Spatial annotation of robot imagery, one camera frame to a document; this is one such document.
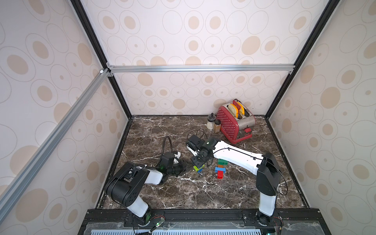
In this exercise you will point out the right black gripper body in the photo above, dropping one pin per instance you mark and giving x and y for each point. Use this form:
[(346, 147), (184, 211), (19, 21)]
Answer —
[(198, 160)]

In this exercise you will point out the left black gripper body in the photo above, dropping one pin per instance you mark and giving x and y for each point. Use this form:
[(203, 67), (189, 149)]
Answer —
[(177, 169)]

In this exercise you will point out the lime green 2x4 lego brick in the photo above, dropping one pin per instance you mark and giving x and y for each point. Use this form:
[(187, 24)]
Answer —
[(198, 168)]

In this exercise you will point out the light blue 2x4 lego brick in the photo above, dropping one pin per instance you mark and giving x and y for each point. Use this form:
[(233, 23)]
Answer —
[(217, 169)]

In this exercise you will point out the red 2x2 lego brick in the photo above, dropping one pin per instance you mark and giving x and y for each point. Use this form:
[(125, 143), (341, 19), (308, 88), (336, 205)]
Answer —
[(220, 175)]

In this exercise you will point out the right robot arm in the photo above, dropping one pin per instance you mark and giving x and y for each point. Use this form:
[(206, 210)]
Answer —
[(264, 166)]

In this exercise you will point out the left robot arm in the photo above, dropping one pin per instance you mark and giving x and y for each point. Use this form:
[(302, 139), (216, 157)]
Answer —
[(125, 186)]

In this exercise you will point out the brown spice jar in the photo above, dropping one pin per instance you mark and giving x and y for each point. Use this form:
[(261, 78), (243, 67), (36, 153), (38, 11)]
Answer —
[(217, 126)]

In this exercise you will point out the glass jar with black lid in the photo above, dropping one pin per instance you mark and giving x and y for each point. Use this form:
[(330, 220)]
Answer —
[(210, 121)]

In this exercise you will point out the red polka dot toaster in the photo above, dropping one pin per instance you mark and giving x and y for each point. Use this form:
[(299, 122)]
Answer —
[(236, 129)]

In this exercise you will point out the toy bread slice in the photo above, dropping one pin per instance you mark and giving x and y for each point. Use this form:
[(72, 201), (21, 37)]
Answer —
[(233, 110)]

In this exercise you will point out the yellow toy slice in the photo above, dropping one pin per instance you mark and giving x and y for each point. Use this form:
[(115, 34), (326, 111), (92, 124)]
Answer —
[(240, 107)]

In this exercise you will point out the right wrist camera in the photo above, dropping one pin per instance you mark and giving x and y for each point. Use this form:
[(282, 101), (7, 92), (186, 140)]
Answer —
[(192, 149)]

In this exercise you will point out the horizontal aluminium rail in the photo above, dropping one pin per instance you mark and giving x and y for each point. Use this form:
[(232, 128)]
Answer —
[(199, 68)]

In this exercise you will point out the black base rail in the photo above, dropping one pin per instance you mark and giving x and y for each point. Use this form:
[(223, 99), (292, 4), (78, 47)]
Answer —
[(205, 222)]

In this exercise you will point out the left diagonal aluminium rail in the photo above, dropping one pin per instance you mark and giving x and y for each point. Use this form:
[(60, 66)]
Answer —
[(31, 169)]

